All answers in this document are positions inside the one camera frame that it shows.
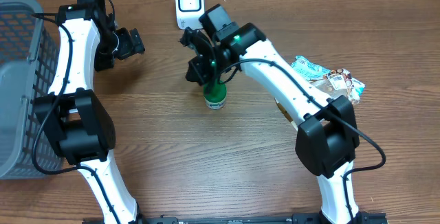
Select green lid jar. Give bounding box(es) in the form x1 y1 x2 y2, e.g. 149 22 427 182
203 80 227 110

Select beige plastic pouch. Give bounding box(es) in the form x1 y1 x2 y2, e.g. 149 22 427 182
274 67 362 131

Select teal wipes packet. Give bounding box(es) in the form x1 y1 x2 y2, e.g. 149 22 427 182
291 54 366 104

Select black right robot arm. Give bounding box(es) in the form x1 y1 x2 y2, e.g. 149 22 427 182
180 4 359 223

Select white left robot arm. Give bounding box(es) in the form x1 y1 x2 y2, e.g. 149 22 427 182
31 0 146 223

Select white barcode scanner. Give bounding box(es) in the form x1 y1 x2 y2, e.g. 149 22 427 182
175 0 205 30

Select grey plastic basket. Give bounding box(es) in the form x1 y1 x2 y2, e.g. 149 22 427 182
1 0 63 180

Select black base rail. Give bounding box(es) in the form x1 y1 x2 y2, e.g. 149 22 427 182
82 213 389 224

